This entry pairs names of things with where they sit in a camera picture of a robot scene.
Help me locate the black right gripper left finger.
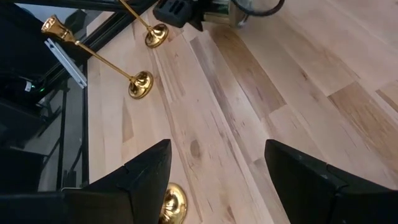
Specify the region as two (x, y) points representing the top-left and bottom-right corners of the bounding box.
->
(82, 139), (173, 224)

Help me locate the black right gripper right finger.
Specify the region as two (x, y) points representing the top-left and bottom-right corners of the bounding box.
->
(264, 139), (398, 224)

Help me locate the gold brass candlestick holder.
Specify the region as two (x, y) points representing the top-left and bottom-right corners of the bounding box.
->
(40, 14), (155, 100)
(158, 182), (188, 224)
(118, 0), (170, 49)

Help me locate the silver tin can green label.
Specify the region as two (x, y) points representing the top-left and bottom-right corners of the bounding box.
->
(203, 0), (249, 28)

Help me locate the black metal table frame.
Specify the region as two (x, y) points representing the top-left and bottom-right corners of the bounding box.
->
(0, 0), (158, 192)

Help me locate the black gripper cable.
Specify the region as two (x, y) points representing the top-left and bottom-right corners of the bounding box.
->
(231, 0), (285, 17)

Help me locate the silver aluminium bracket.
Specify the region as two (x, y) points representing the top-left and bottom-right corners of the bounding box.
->
(44, 37), (88, 90)

